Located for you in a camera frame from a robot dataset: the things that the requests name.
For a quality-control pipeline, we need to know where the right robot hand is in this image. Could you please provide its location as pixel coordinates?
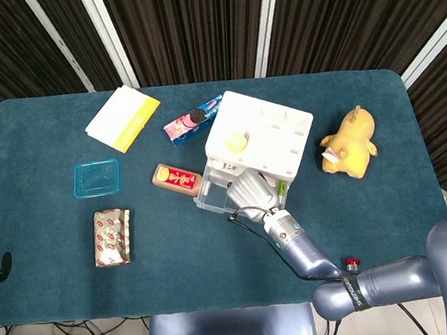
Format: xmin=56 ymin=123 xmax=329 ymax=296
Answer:
xmin=223 ymin=164 xmax=284 ymax=226

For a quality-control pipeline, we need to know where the clear plastic storage bin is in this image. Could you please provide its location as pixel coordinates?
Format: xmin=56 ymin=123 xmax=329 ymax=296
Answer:
xmin=190 ymin=154 xmax=293 ymax=228

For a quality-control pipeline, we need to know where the white plastic drawer cabinet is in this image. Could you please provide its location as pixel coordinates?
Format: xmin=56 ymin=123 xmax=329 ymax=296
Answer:
xmin=198 ymin=82 xmax=321 ymax=194

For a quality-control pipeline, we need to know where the green white tube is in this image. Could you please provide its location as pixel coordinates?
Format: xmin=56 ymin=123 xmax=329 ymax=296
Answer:
xmin=275 ymin=180 xmax=290 ymax=202

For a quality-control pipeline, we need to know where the yellow sticky note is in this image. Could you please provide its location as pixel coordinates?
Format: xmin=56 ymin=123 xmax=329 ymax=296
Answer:
xmin=224 ymin=130 xmax=251 ymax=154

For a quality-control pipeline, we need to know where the brown drink bottle red label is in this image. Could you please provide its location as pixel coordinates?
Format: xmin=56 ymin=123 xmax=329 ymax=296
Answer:
xmin=150 ymin=159 xmax=206 ymax=202

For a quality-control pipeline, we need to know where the blue pink cookie box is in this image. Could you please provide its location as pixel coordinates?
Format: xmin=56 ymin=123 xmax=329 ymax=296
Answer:
xmin=160 ymin=93 xmax=230 ymax=149

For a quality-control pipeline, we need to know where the teal table cloth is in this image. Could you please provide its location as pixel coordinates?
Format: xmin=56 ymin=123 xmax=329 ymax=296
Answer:
xmin=0 ymin=52 xmax=447 ymax=335

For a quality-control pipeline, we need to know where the yellow plush toy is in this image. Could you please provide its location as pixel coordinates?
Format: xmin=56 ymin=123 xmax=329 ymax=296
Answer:
xmin=315 ymin=103 xmax=381 ymax=184

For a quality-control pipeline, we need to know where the red emergency stop button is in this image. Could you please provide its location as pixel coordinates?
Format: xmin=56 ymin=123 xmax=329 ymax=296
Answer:
xmin=344 ymin=255 xmax=362 ymax=274

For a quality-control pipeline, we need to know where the gold foil snack pack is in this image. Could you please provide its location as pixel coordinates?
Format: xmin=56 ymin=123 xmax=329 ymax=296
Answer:
xmin=89 ymin=207 xmax=136 ymax=269

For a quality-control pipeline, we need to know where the blue plastic lid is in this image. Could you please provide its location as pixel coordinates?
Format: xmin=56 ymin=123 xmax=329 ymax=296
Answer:
xmin=70 ymin=158 xmax=125 ymax=200

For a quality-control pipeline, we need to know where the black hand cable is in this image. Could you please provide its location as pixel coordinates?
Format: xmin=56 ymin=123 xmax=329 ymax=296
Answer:
xmin=226 ymin=197 xmax=349 ymax=296

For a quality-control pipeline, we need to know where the white frame post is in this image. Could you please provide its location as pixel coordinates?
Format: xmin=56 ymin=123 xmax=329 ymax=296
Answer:
xmin=24 ymin=0 xmax=97 ymax=99
xmin=78 ymin=0 xmax=142 ymax=95
xmin=246 ymin=0 xmax=292 ymax=80
xmin=393 ymin=3 xmax=447 ymax=90

